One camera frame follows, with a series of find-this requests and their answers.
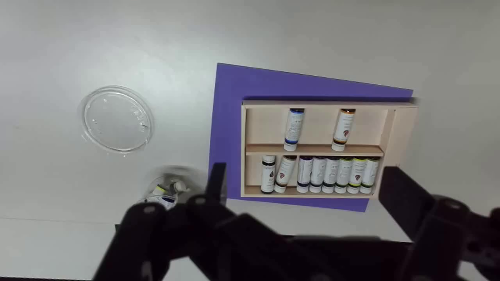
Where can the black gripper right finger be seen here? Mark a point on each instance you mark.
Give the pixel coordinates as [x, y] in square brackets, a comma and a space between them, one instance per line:
[398, 196]

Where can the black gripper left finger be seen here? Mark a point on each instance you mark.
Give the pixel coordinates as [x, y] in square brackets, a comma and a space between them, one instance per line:
[215, 182]

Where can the white bottle green cap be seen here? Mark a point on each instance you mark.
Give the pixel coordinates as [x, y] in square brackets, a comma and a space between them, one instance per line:
[368, 175]
[329, 174]
[343, 175]

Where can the white-capped bottle red band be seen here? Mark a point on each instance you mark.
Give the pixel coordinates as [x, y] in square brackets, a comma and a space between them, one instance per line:
[179, 186]

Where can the clear plastic bowl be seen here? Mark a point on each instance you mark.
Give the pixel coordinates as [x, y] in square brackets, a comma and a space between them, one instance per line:
[179, 174]

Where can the white bottle yellow cap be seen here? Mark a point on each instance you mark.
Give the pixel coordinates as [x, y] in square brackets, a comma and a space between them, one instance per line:
[356, 175]
[156, 197]

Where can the wooden compartment box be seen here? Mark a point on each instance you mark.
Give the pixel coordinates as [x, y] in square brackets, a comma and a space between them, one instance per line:
[400, 135]

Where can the white bottle dark cap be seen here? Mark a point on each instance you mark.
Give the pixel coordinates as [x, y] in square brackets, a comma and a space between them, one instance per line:
[317, 174]
[284, 174]
[304, 174]

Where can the white bottle brown cap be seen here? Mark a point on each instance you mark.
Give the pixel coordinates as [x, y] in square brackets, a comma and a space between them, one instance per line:
[343, 127]

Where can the white bottle blue cap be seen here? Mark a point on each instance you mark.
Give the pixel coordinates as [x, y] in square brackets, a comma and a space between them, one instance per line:
[293, 127]

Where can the purple mat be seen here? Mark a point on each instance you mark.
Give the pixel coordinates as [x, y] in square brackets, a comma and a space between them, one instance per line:
[228, 104]

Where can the clear plastic lid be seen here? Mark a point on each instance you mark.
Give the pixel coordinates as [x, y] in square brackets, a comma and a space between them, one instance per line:
[117, 119]

